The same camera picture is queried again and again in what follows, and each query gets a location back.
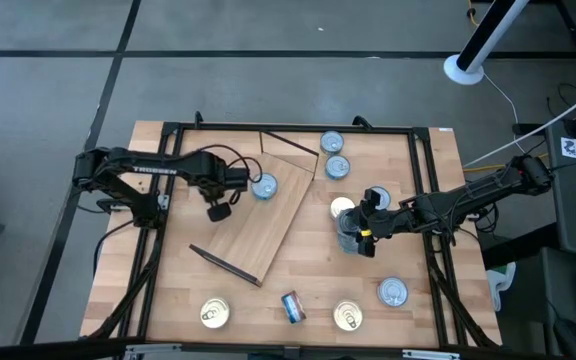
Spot thin white cable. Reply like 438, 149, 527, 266
482, 73, 527, 154

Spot black aluminium table frame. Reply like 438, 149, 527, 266
80, 110, 502, 351

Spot thick white cable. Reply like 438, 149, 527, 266
462, 79, 576, 169

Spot white bag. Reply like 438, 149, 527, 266
485, 262, 518, 312

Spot black desk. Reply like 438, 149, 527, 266
482, 222, 576, 360

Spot black power strip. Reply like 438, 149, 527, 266
511, 122, 547, 137

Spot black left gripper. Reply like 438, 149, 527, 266
201, 158, 250, 224

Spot white pole round base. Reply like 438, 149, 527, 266
442, 0, 530, 86

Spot blue pink can gold lid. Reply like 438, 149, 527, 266
280, 290, 308, 325
332, 299, 364, 332
199, 297, 231, 330
329, 196, 357, 221

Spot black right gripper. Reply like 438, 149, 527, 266
357, 188, 405, 259

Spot teal tuna can silver lid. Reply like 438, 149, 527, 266
324, 154, 352, 181
336, 232, 367, 255
250, 172, 279, 202
319, 130, 345, 156

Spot black computer mouse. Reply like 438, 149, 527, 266
552, 314, 576, 360

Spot blue pink can silver lid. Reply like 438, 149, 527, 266
377, 276, 410, 308

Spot wooden shelf black metal legs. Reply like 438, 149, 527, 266
188, 130, 321, 289

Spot black rail silver brackets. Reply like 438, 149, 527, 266
0, 337, 576, 360

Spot black arm base cable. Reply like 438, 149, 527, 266
92, 217, 137, 279

